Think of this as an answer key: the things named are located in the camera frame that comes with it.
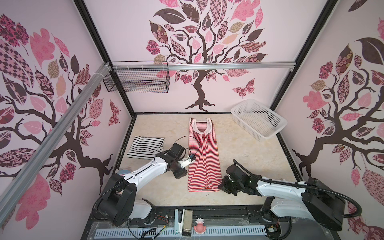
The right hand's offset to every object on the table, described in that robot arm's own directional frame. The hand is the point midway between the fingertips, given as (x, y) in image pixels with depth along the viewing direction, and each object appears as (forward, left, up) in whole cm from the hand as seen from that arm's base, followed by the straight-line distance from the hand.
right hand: (216, 186), depth 82 cm
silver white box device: (-17, +17, +2) cm, 25 cm away
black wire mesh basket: (+60, +48, +33) cm, 83 cm away
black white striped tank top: (+25, +45, +2) cm, 52 cm away
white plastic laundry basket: (+48, -41, -1) cm, 64 cm away
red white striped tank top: (+7, +6, 0) cm, 9 cm away
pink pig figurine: (-20, +10, +2) cm, 22 cm away
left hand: (+8, +20, +3) cm, 21 cm away
